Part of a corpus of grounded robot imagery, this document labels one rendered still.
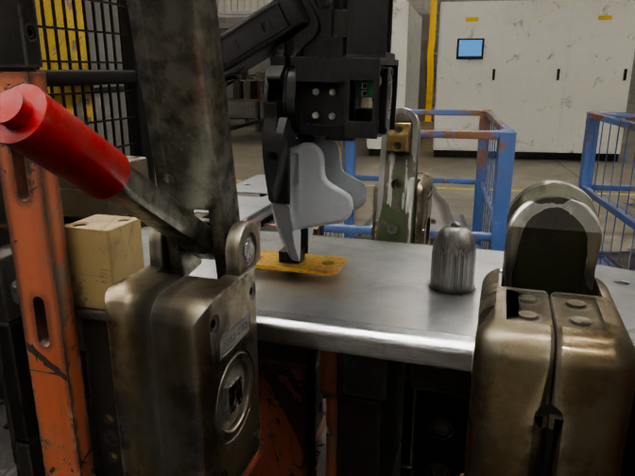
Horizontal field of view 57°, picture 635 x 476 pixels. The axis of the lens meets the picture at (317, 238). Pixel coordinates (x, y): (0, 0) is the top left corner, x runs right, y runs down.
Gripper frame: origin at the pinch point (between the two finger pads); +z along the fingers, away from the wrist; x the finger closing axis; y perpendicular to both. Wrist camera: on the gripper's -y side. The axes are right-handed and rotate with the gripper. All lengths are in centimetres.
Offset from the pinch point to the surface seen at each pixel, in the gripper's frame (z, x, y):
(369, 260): 2.5, 4.4, 5.4
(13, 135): -10.8, -26.6, -0.1
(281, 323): 2.4, -10.3, 3.0
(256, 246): -3.5, -13.1, 2.6
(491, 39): -53, 783, -9
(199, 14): -15.3, -16.7, 1.5
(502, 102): 26, 785, 12
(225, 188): -7.0, -14.9, 1.6
